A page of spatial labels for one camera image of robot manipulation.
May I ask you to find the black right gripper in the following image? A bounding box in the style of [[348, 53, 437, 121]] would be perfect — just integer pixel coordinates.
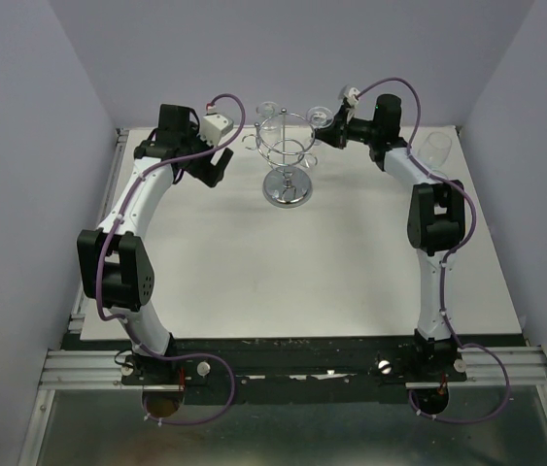
[[311, 106, 380, 150]]

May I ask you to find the etched front wine glass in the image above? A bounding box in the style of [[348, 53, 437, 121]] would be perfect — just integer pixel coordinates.
[[418, 131, 452, 169]]

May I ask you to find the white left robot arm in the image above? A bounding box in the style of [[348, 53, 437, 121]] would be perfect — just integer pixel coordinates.
[[77, 102, 243, 383]]

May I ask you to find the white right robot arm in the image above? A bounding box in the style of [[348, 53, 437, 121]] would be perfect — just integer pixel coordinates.
[[316, 88, 466, 381]]

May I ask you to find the chrome wine glass rack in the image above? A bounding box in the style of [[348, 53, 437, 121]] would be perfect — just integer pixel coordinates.
[[242, 105, 315, 209]]

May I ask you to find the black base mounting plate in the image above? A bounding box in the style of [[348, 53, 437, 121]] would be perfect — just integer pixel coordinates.
[[121, 336, 466, 405]]

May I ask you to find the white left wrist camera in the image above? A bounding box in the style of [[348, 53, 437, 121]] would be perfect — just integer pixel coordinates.
[[199, 114, 234, 147]]

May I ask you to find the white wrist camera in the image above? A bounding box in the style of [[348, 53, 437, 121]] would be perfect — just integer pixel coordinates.
[[338, 84, 360, 122], [199, 114, 234, 147]]

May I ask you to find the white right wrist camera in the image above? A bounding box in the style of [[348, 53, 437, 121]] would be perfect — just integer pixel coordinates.
[[338, 84, 360, 122]]

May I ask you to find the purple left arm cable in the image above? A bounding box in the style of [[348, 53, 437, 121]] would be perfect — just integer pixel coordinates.
[[95, 92, 247, 427]]

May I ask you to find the aluminium extrusion rail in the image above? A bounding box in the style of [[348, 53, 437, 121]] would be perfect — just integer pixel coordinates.
[[39, 347, 547, 391]]

